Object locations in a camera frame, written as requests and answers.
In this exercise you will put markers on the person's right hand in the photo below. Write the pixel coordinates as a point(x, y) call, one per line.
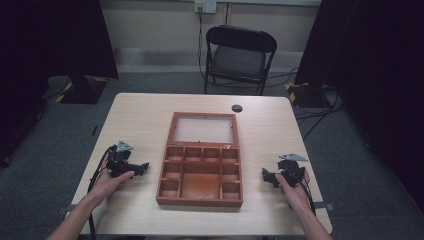
point(296, 196)

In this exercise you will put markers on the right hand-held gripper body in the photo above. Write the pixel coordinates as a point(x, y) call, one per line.
point(292, 171)

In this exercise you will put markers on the person's left hand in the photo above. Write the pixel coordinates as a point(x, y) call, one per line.
point(106, 185)

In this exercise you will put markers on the black stand base striped tape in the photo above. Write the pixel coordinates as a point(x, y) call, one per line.
point(306, 95)
point(83, 90)

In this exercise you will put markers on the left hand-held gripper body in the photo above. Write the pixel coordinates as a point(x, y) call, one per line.
point(119, 163)

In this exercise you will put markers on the wooden compartment box with lid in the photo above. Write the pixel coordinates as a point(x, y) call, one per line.
point(200, 186)

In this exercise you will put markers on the black curtain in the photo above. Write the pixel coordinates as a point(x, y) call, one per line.
point(50, 43)
point(373, 66)

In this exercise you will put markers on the black folding chair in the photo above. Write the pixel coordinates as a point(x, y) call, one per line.
point(238, 58)

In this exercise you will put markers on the white wall socket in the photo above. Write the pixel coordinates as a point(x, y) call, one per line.
point(205, 5)

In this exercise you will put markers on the grey table bracket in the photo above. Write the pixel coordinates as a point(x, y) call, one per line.
point(325, 206)
point(65, 210)

